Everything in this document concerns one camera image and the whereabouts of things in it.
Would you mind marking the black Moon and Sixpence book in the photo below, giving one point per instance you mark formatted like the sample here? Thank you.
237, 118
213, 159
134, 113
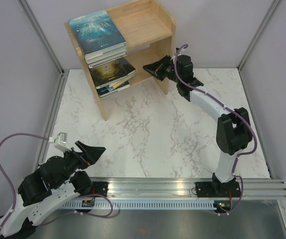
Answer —
129, 68

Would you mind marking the Robinson Crusoe purple book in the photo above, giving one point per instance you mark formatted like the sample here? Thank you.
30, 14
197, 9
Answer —
104, 61

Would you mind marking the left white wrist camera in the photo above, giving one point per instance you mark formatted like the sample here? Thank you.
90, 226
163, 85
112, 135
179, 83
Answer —
60, 142

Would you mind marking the left aluminium frame post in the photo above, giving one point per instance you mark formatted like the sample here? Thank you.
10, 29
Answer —
40, 34

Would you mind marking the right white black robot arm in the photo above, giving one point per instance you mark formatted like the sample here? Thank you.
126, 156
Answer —
233, 132

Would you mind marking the aluminium frame post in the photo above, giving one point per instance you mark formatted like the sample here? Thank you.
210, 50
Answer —
259, 32
40, 34

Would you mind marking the grey white book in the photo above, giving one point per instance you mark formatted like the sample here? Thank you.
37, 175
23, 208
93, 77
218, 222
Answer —
106, 55

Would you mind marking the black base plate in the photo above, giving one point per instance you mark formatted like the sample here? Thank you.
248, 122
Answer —
217, 190
99, 187

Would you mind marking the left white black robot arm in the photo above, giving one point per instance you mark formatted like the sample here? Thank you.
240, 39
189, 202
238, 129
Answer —
57, 181

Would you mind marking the green gold fantasy book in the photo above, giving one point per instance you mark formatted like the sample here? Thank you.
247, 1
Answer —
106, 74

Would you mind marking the yellow book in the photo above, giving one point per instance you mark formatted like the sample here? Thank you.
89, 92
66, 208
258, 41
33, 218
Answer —
118, 84

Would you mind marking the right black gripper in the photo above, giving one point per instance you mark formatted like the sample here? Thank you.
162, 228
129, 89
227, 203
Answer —
156, 68

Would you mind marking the right aluminium frame post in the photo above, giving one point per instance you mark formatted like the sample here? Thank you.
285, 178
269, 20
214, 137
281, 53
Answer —
259, 32

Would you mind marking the teal sea cover book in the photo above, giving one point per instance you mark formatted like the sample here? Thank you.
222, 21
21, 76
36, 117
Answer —
96, 33

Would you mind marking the aluminium mounting rail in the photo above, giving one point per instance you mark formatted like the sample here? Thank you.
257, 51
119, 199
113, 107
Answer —
180, 188

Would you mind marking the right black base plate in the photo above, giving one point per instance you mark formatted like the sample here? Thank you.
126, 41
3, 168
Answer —
217, 190

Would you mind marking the Wuthering Heights dark blue book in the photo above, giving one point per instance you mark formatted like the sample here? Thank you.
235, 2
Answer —
105, 91

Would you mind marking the white slotted cable duct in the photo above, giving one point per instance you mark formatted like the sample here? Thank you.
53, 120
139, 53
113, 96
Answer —
145, 204

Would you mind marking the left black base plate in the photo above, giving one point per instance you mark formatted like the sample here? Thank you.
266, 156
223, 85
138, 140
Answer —
99, 187

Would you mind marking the wooden two-tier shelf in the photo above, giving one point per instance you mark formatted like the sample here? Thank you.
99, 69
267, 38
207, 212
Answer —
149, 31

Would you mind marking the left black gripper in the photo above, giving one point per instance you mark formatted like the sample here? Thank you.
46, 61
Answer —
92, 154

